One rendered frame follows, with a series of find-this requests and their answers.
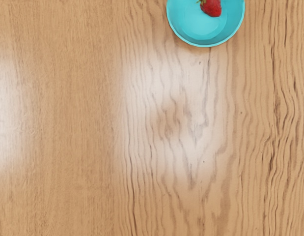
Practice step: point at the turquoise bowl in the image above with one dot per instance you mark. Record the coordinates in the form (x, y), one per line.
(191, 27)

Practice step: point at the red strawberry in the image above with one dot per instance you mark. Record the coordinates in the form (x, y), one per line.
(212, 8)

